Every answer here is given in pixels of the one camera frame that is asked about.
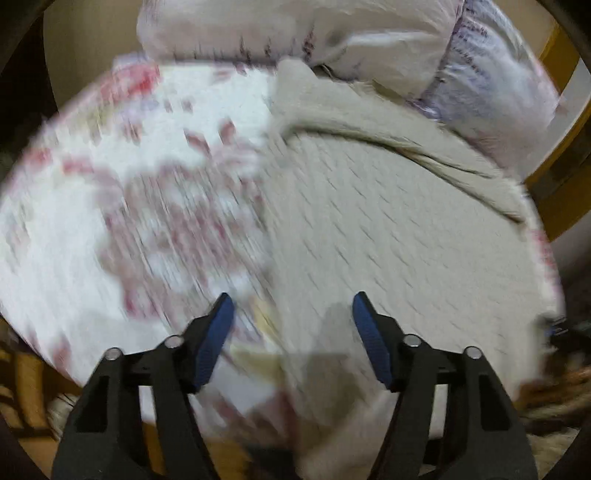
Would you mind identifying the beige cable knit sweater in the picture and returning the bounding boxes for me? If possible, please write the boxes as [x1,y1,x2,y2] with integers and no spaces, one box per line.
[263,59,558,479]

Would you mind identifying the white floral quilt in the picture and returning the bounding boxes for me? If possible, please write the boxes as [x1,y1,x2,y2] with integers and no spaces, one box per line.
[1,59,294,447]

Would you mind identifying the wooden bed headboard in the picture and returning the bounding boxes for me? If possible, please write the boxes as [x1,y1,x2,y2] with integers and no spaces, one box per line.
[525,25,590,241]

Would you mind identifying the pink lavender pillow right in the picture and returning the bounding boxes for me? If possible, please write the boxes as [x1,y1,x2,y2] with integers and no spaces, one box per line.
[415,1,560,173]

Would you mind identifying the pink floral pillow left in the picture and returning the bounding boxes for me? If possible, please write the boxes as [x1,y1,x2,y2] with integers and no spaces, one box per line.
[136,0,464,98]

